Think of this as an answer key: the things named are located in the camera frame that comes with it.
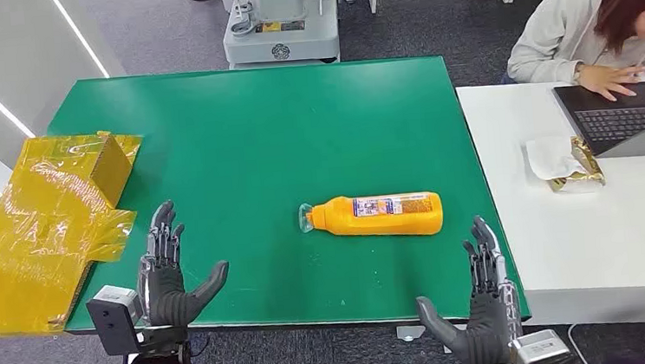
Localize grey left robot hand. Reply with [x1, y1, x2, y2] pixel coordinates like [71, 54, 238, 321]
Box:
[130, 195, 235, 331]

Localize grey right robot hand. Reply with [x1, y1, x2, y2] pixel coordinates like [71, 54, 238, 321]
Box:
[409, 212, 527, 364]

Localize orange detergent bottle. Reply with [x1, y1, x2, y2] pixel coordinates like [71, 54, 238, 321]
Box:
[297, 188, 446, 246]

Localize white desk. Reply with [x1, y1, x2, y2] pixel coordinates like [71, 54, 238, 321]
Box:
[456, 71, 645, 340]

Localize yellow taped cardboard box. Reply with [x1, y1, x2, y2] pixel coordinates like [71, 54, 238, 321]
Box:
[0, 127, 158, 341]

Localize white paper napkin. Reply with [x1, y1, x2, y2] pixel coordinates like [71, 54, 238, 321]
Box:
[524, 133, 589, 183]

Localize gold foil snack packet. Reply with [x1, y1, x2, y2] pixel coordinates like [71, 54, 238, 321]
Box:
[544, 133, 608, 194]

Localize dark laptop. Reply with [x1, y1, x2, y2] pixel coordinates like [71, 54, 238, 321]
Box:
[551, 78, 645, 164]

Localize person's hand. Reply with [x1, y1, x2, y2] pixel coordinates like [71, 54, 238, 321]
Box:
[575, 59, 645, 106]

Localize grey machine base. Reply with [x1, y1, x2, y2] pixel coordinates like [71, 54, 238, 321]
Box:
[218, 0, 344, 72]

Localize person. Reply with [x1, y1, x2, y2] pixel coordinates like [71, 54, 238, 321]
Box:
[501, 0, 645, 111]

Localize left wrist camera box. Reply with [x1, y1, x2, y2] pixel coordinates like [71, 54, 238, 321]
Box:
[84, 283, 147, 360]

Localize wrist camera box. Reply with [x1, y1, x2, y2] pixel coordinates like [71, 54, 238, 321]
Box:
[84, 283, 147, 360]
[506, 328, 575, 364]

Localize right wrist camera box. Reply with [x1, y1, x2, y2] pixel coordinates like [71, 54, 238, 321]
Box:
[506, 328, 575, 364]

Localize metal table bracket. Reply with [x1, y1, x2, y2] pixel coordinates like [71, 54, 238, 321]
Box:
[395, 322, 428, 344]

